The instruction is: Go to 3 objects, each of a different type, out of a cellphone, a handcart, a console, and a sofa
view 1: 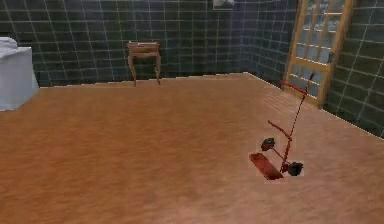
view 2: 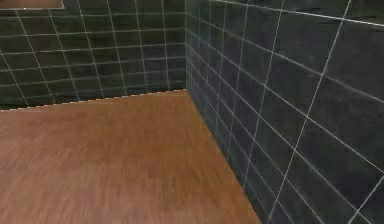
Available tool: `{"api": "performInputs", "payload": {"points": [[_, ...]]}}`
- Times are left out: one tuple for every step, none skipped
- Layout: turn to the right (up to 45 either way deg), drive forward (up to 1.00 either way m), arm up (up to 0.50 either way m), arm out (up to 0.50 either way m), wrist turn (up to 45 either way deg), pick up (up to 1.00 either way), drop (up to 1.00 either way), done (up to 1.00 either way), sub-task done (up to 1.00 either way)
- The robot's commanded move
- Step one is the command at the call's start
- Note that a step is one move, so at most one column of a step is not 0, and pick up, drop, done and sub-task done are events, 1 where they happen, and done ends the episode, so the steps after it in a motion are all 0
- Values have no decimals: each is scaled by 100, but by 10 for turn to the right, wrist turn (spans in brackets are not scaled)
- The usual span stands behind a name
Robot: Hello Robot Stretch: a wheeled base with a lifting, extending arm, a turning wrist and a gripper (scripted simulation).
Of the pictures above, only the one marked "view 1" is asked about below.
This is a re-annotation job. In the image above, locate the red handcart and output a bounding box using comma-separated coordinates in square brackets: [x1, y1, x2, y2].
[248, 72, 316, 181]

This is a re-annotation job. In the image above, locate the wooden glass pane door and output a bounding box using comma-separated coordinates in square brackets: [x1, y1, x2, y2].
[283, 0, 355, 108]

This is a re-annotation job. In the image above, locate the brown wooden console table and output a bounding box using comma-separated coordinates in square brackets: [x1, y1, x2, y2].
[126, 40, 162, 87]

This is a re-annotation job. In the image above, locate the white framed wall picture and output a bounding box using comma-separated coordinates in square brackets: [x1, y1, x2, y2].
[212, 0, 235, 10]

